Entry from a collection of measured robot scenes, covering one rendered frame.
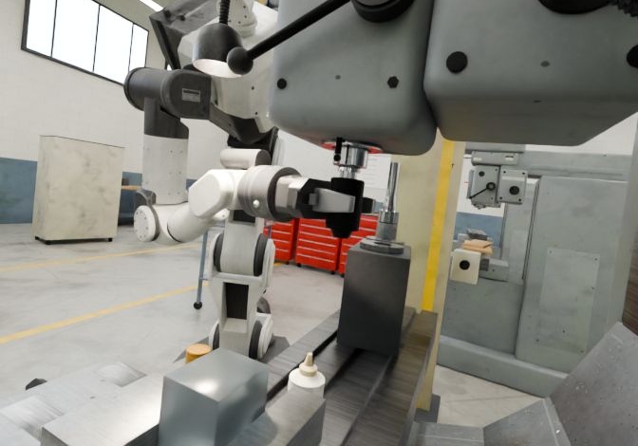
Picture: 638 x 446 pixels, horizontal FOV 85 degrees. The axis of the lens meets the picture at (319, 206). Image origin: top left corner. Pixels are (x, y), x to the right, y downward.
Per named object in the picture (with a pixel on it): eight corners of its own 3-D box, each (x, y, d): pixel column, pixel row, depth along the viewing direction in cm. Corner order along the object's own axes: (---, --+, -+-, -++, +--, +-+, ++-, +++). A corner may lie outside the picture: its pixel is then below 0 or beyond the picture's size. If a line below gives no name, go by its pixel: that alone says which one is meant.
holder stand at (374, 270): (335, 343, 68) (347, 242, 68) (353, 310, 90) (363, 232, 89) (398, 358, 65) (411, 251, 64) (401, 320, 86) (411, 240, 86)
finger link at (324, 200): (352, 216, 44) (315, 211, 48) (355, 192, 44) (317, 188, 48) (346, 216, 43) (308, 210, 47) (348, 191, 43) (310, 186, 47)
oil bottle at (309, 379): (273, 452, 38) (285, 354, 38) (290, 431, 42) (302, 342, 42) (307, 468, 37) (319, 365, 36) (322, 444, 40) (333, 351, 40)
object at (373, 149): (309, 141, 46) (310, 135, 46) (333, 152, 53) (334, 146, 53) (374, 145, 42) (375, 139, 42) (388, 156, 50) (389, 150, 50)
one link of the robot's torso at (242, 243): (219, 269, 122) (237, 138, 125) (270, 274, 122) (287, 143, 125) (205, 274, 107) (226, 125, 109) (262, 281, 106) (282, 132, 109)
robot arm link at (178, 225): (192, 229, 64) (149, 258, 76) (237, 222, 72) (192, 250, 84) (177, 176, 66) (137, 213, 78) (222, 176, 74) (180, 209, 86)
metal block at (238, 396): (154, 455, 25) (162, 375, 25) (213, 413, 31) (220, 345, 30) (209, 490, 23) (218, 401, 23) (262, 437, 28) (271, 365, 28)
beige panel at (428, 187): (344, 403, 210) (393, 16, 201) (363, 375, 247) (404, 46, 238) (434, 436, 190) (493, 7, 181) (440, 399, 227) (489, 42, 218)
